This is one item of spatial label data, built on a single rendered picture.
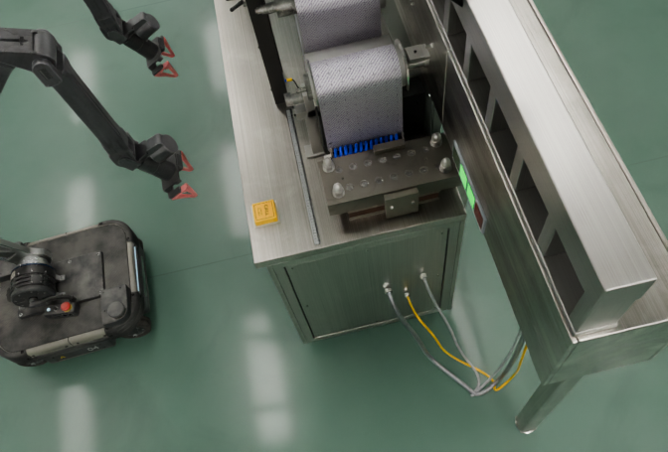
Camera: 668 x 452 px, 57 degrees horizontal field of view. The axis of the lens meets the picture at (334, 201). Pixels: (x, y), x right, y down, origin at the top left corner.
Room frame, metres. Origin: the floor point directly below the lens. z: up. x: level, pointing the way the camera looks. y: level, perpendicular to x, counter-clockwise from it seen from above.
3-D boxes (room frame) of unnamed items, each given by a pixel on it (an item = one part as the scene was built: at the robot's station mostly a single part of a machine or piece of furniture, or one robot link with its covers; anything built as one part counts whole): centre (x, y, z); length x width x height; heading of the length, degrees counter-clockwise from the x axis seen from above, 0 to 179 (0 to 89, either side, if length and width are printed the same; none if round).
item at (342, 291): (2.11, -0.04, 0.43); 2.52 x 0.64 x 0.86; 2
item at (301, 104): (1.20, 0.03, 1.05); 0.06 x 0.05 x 0.31; 92
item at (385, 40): (1.29, -0.13, 1.17); 0.26 x 0.12 x 0.12; 92
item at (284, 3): (1.42, 0.02, 1.33); 0.06 x 0.06 x 0.06; 2
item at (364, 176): (0.99, -0.18, 1.00); 0.40 x 0.16 x 0.06; 92
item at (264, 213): (1.00, 0.22, 0.91); 0.07 x 0.07 x 0.02; 2
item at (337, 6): (1.30, -0.13, 1.16); 0.39 x 0.23 x 0.51; 2
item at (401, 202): (0.90, -0.19, 0.96); 0.10 x 0.03 x 0.11; 92
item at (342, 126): (1.11, -0.13, 1.11); 0.23 x 0.01 x 0.18; 92
